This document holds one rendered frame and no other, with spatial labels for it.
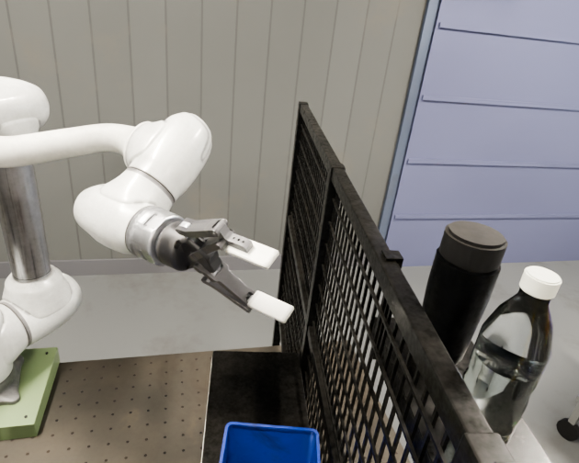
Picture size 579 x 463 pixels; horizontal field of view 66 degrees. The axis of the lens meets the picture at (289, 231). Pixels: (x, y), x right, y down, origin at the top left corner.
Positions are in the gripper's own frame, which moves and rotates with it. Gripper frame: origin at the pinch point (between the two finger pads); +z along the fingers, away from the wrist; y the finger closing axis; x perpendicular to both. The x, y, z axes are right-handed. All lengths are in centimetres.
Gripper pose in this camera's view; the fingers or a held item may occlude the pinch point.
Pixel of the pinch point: (275, 287)
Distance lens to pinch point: 63.4
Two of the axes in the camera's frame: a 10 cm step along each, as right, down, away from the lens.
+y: -1.5, -6.6, -7.3
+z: 8.4, 3.0, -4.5
